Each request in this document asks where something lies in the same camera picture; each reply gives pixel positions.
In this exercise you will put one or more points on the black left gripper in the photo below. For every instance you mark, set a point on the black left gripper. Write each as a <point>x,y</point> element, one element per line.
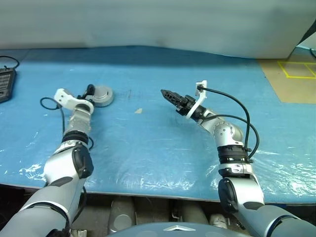
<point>86,96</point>

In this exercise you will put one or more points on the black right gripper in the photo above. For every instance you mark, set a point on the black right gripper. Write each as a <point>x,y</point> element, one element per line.
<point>186,106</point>

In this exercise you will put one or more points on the motor stator with copper windings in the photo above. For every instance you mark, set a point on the motor stator with copper windings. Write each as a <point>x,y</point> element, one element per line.
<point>108,101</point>

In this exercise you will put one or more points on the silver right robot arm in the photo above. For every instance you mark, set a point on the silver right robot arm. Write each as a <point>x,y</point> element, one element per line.
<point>224,130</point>

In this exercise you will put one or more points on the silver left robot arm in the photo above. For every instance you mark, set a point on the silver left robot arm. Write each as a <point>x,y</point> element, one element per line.
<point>79,121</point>

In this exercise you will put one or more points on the beige tape scrap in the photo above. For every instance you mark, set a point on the beige tape scrap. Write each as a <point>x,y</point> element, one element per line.
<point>138,111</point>

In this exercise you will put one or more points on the blue foam table mat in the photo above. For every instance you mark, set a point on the blue foam table mat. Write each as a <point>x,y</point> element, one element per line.
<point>148,148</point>

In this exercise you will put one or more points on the white backdrop sheet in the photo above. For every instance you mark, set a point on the white backdrop sheet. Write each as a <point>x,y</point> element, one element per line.
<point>148,24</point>

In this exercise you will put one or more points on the black keypad device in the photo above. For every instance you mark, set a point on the black keypad device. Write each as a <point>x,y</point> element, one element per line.
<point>6,84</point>

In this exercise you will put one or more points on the grey rounded cylinder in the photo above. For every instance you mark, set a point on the grey rounded cylinder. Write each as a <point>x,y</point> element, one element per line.
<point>122,214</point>
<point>193,213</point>

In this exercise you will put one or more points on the brown cardboard board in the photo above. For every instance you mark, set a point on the brown cardboard board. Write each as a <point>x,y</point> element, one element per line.
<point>296,91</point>

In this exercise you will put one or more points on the yellow tape marking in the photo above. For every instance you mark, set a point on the yellow tape marking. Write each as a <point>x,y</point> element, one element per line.
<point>301,77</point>

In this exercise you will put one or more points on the white rounded fitting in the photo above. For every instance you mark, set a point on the white rounded fitting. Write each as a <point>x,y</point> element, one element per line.
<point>219,220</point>

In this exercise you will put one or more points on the grey robot torso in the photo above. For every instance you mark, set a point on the grey robot torso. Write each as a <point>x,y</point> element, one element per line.
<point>177,232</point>

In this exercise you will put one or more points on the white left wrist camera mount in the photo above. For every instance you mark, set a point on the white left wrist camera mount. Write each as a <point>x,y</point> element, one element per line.
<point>64,96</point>

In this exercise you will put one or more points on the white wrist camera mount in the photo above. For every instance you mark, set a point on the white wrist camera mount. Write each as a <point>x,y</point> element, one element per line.
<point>64,96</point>
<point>204,93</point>

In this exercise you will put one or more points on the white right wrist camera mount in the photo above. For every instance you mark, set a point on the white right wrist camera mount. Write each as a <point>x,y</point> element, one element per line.
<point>204,93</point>

